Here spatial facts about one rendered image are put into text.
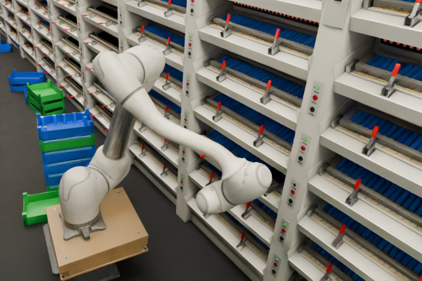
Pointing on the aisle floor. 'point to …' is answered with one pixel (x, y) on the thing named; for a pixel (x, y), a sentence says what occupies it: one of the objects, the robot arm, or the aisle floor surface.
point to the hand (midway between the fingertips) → (274, 178)
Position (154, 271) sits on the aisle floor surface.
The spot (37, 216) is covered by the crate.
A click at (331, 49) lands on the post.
